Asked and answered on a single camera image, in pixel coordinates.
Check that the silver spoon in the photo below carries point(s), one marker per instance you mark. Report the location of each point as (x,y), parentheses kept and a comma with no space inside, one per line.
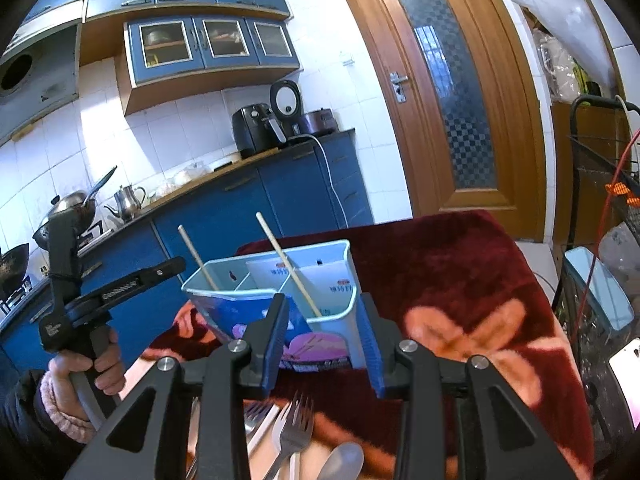
(342,460)

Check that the white phone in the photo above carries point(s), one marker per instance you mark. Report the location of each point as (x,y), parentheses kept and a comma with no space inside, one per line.
(627,385)

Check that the clear plastic bag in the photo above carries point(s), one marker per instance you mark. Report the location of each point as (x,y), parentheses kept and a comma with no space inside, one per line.
(620,250)

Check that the glass-front wall cabinet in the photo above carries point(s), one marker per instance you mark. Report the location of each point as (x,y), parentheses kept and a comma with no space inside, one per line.
(195,75)

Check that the gas stove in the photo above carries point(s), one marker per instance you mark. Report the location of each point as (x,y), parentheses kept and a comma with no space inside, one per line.
(92,235)

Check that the grey range hood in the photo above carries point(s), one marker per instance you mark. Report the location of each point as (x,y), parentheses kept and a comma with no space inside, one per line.
(45,80)

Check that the black rice cooker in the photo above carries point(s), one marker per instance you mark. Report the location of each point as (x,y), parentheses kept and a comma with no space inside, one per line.
(286,100)

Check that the black wok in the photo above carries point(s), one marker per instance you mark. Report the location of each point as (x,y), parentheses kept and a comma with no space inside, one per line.
(12,265)

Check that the wooden cutting board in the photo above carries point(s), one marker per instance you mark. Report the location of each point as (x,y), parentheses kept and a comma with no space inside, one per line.
(260,154)

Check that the wooden chopstick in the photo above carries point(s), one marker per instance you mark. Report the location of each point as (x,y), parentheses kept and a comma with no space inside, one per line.
(197,257)
(285,260)

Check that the wooden door with glass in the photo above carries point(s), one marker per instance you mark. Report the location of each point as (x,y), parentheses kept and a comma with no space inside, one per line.
(400,150)

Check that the steel kettle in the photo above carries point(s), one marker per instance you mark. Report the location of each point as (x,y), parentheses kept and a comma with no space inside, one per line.
(127,202)

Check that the white plastic bag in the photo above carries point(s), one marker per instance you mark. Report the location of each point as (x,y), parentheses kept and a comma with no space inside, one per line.
(565,15)

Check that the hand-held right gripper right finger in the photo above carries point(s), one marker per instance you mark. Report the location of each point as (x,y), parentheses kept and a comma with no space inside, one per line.
(372,352)

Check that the green bottle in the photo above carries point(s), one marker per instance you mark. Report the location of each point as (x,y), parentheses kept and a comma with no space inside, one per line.
(581,77)

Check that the white covered bowl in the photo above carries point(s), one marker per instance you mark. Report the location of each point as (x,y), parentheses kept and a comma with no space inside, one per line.
(189,172)

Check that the blue lower cabinets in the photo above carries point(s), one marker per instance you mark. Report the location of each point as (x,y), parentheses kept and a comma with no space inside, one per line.
(290,200)

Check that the black air fryer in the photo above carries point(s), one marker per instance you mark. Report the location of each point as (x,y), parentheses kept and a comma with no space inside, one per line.
(250,130)

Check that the steel wok with lid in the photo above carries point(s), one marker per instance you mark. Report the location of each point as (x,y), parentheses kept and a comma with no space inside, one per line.
(75,200)

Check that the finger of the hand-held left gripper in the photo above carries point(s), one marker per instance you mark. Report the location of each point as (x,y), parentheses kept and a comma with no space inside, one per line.
(160,271)

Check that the white dish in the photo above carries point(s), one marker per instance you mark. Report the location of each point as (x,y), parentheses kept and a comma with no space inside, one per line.
(222,163)

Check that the white plastic jug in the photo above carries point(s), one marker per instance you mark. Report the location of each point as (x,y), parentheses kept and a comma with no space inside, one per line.
(555,70)

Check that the white wall switch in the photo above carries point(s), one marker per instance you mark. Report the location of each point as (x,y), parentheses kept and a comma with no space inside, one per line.
(348,59)

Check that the light blue utensil holder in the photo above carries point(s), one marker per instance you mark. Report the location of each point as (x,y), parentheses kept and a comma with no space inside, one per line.
(330,280)

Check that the wooden shelf unit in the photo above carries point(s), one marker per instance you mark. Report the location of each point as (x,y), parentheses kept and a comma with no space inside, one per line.
(562,160)

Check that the red floral blanket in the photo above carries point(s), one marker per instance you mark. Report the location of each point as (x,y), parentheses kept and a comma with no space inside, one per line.
(450,270)

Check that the black jar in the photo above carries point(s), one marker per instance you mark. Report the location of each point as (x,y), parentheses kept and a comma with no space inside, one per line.
(595,89)

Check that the person's left hand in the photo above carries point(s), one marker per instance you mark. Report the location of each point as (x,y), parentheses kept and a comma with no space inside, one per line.
(111,370)

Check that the brown pressure cooker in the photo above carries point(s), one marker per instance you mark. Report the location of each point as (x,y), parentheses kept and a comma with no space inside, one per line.
(317,121)

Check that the light blue bin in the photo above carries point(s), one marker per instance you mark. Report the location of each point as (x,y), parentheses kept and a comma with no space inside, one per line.
(595,280)

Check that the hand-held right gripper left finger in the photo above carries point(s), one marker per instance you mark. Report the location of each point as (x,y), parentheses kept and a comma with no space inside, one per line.
(277,342)

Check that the person's left forearm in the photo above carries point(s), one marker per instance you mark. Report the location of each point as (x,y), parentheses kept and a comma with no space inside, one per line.
(30,425)

